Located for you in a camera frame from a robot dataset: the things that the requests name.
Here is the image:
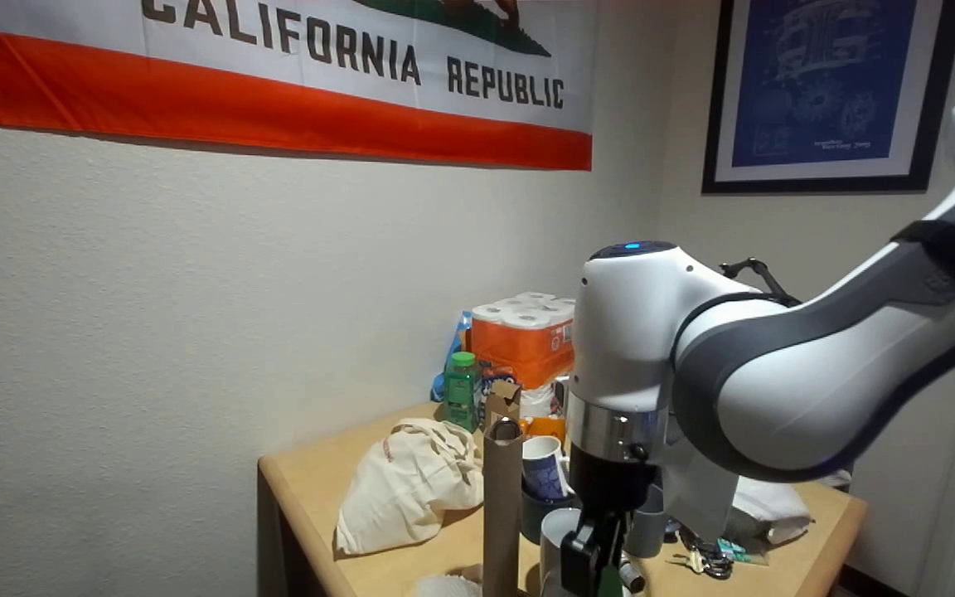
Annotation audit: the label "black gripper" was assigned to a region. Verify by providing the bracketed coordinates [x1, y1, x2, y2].
[562, 448, 656, 597]

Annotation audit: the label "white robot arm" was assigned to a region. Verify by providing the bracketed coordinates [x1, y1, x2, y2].
[562, 110, 955, 597]

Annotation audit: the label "green plastic bottle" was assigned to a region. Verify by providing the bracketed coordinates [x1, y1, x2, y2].
[442, 350, 479, 432]

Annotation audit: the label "dark grey mug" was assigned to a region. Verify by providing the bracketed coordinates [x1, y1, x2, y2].
[625, 507, 667, 557]

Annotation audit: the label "blue and white mug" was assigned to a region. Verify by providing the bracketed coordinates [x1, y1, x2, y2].
[520, 435, 572, 500]

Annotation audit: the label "white marker pen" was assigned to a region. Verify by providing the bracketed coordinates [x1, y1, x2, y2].
[616, 557, 646, 597]

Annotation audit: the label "brown cardboard tube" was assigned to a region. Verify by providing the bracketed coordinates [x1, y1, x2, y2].
[482, 414, 520, 597]

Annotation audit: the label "keys and small items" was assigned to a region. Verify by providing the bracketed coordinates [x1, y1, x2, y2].
[676, 526, 763, 579]

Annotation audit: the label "white crumpled cloth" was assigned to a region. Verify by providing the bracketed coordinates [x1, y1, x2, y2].
[727, 476, 814, 547]

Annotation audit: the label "orange paper towel pack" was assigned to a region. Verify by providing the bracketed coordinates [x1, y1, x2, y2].
[469, 290, 573, 388]

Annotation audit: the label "beige cloth bag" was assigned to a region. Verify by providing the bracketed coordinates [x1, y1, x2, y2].
[336, 418, 483, 557]

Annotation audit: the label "blue plastic bag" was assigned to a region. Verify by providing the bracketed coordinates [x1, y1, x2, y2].
[427, 312, 470, 402]

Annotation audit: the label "framed blue blueprint poster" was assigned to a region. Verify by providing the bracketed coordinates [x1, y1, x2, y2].
[704, 0, 955, 191]

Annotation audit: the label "California Republic flag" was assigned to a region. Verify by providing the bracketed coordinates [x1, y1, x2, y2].
[0, 0, 597, 169]

